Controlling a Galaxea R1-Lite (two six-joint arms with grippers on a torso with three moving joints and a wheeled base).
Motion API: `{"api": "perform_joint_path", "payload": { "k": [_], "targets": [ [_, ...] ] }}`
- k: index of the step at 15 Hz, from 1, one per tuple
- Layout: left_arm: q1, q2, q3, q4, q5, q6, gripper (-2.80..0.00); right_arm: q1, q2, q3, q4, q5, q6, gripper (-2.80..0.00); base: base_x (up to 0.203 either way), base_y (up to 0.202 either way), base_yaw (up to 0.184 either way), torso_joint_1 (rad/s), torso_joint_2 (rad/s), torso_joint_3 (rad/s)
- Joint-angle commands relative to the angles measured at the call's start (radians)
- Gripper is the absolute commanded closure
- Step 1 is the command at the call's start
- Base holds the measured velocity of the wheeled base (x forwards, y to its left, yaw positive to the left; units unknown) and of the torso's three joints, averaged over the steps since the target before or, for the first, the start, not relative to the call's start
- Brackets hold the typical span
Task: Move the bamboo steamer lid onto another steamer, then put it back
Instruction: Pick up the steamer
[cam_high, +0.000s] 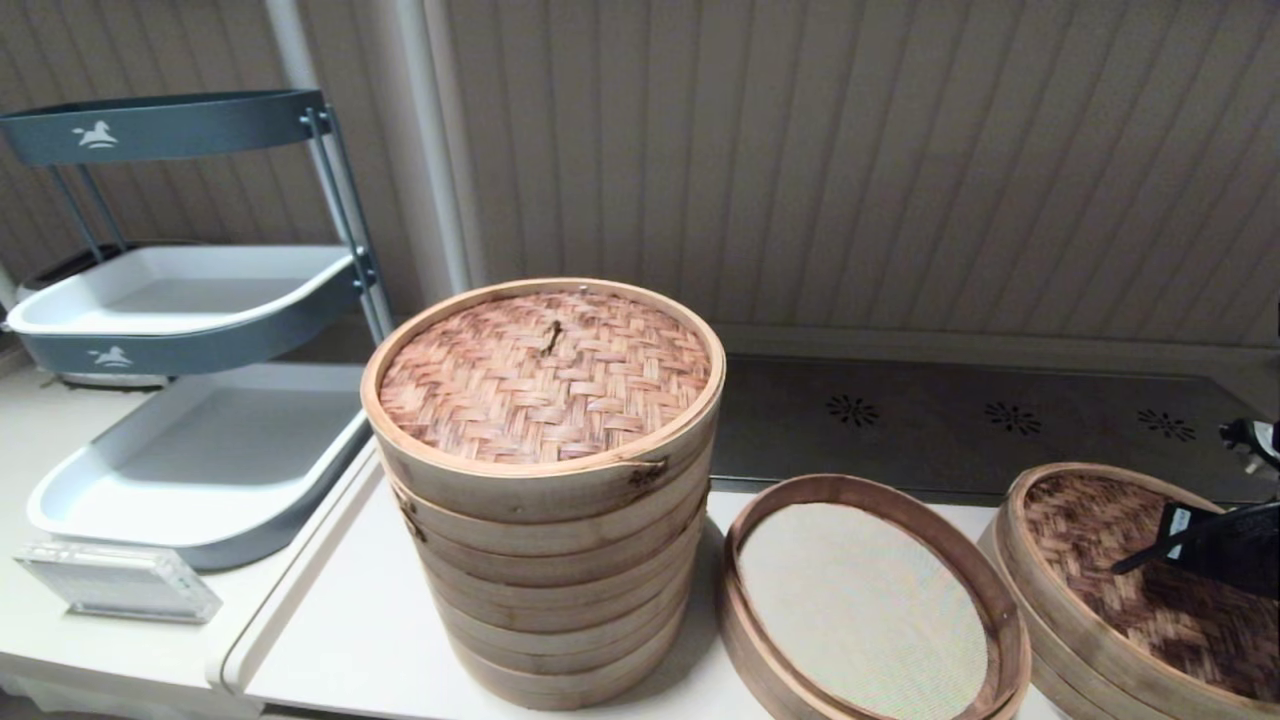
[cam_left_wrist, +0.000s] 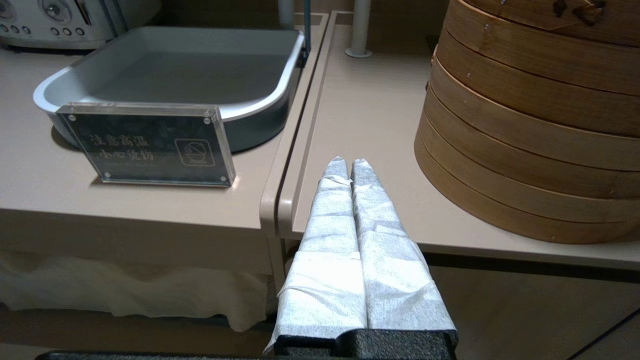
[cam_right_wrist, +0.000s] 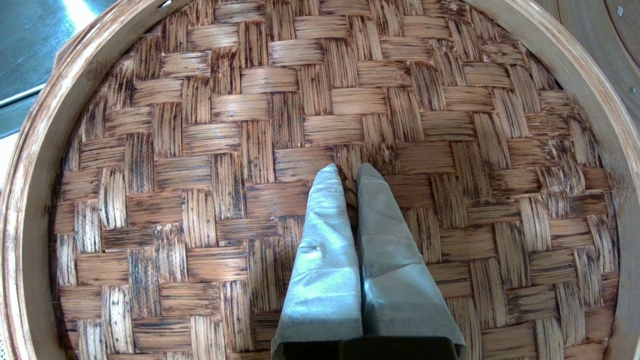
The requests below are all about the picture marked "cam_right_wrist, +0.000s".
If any bamboo steamer basket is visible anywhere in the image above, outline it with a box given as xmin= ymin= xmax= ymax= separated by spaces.
xmin=530 ymin=0 xmax=640 ymax=131

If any steel panel with flower vents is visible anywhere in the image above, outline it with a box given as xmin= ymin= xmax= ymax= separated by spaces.
xmin=0 ymin=0 xmax=121 ymax=141

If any dark woven bamboo steamer lid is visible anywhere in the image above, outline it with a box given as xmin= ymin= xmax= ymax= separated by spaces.
xmin=0 ymin=0 xmax=640 ymax=360

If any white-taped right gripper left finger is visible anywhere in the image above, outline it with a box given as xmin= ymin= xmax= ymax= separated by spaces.
xmin=272 ymin=163 xmax=363 ymax=347

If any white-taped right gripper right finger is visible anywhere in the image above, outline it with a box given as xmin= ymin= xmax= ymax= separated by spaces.
xmin=356 ymin=162 xmax=468 ymax=347

